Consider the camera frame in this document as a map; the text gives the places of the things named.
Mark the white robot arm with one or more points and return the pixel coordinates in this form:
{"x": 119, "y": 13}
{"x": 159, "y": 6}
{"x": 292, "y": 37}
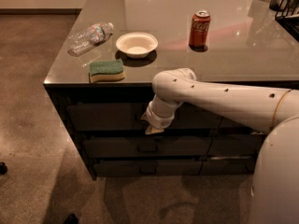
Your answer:
{"x": 275, "y": 112}

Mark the green yellow sponge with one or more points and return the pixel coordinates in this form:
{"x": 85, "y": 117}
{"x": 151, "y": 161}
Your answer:
{"x": 106, "y": 71}

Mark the black object on floor left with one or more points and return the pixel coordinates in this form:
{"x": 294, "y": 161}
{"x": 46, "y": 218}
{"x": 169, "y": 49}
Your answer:
{"x": 3, "y": 168}

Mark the dark drawer cabinet counter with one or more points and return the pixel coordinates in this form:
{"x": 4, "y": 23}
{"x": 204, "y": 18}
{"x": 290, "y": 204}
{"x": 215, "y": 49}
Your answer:
{"x": 244, "y": 46}

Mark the black object on floor bottom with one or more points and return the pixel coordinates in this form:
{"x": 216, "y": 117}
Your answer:
{"x": 71, "y": 219}

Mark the white paper bowl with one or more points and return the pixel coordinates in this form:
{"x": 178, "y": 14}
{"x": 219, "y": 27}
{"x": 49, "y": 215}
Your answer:
{"x": 137, "y": 45}

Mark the black wire rack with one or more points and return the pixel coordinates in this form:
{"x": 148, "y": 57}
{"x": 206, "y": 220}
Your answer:
{"x": 287, "y": 15}

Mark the dark drawer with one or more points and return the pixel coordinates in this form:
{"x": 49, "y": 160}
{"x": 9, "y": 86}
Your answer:
{"x": 227, "y": 123}
{"x": 235, "y": 145}
{"x": 127, "y": 117}
{"x": 228, "y": 167}
{"x": 147, "y": 167}
{"x": 146, "y": 146}

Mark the black object on floor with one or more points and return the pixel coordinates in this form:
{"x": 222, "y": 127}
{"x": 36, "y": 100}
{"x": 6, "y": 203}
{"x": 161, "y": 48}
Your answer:
{"x": 3, "y": 168}
{"x": 71, "y": 219}

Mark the red cola can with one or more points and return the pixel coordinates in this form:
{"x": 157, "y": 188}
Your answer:
{"x": 199, "y": 28}

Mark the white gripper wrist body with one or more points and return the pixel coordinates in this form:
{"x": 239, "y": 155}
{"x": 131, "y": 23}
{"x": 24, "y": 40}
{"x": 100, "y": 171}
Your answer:
{"x": 159, "y": 119}

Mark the clear plastic water bottle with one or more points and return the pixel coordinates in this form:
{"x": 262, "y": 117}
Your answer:
{"x": 89, "y": 38}

